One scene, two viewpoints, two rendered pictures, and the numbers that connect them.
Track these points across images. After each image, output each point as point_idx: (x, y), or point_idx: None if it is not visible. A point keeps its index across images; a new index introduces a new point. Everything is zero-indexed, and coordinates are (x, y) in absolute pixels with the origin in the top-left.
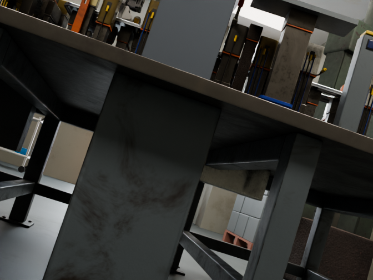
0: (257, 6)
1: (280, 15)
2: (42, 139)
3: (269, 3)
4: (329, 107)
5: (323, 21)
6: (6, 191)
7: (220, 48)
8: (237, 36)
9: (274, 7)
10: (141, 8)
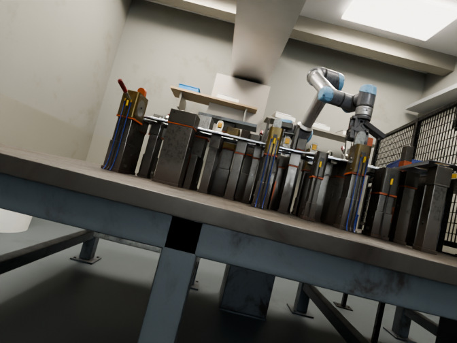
0: (251, 127)
1: (237, 123)
2: None
3: (247, 128)
4: (161, 133)
5: (215, 121)
6: (348, 334)
7: (253, 184)
8: None
9: (243, 126)
10: (347, 135)
